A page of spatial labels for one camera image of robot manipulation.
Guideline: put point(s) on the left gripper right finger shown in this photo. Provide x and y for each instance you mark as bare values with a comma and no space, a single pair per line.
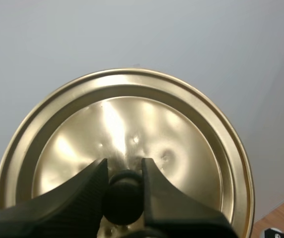
171,213

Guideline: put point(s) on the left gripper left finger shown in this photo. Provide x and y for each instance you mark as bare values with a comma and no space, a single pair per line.
57,210

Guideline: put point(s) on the gold lid with black knob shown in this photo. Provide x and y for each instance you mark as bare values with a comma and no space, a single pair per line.
132,111

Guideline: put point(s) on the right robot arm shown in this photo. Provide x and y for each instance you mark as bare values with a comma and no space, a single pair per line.
281,234

